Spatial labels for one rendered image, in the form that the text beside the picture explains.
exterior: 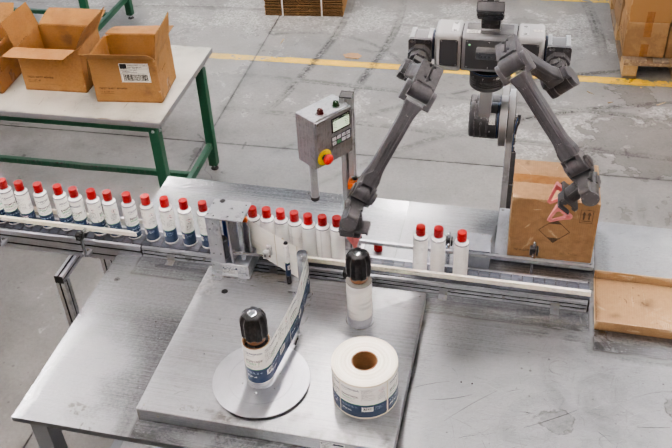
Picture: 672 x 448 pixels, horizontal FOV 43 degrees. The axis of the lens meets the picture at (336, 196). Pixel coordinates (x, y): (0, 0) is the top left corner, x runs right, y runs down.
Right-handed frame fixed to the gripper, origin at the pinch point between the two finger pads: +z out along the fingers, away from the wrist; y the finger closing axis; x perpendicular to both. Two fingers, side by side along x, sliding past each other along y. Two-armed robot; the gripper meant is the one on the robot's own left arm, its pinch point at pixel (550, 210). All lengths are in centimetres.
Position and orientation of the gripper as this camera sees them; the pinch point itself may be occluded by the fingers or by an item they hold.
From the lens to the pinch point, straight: 295.3
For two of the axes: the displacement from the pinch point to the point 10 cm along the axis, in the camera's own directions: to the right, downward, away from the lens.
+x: 7.9, 5.6, 2.5
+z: -5.9, 5.6, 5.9
